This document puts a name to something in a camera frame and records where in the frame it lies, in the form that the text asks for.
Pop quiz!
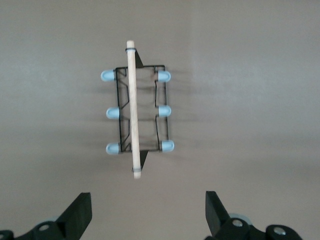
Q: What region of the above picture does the brown table cover mat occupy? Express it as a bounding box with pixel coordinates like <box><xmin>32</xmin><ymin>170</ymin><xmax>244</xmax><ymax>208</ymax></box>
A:
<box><xmin>0</xmin><ymin>0</ymin><xmax>320</xmax><ymax>240</ymax></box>

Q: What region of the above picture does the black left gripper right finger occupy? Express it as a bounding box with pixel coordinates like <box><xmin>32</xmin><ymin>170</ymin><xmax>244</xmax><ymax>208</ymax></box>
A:
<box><xmin>204</xmin><ymin>191</ymin><xmax>251</xmax><ymax>240</ymax></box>

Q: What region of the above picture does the black wire cup holder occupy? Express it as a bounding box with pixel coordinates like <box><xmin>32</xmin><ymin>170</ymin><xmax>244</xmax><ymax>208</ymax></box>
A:
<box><xmin>99</xmin><ymin>39</ymin><xmax>175</xmax><ymax>180</ymax></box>

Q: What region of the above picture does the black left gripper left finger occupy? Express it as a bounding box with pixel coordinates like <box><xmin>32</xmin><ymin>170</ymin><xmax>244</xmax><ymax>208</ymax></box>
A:
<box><xmin>14</xmin><ymin>191</ymin><xmax>93</xmax><ymax>240</ymax></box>

